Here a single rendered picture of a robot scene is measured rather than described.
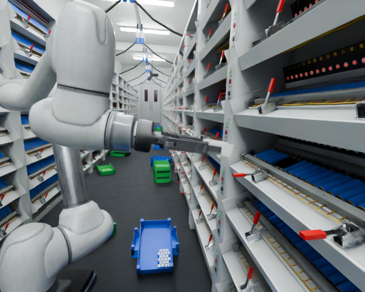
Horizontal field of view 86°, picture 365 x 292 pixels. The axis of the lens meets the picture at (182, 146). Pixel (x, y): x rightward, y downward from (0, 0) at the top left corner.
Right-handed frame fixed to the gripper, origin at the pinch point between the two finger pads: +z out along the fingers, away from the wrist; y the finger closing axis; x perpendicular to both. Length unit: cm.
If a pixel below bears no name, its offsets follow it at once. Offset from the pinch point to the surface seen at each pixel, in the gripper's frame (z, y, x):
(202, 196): 23, 72, 44
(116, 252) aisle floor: -28, 71, 89
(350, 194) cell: 20.8, -16.9, 2.3
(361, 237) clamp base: 15.8, -24.2, 6.4
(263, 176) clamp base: 15.7, 2.3, 6.3
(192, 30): 6, 160, -88
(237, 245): 24, 19, 40
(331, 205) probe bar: 16.9, -17.5, 4.6
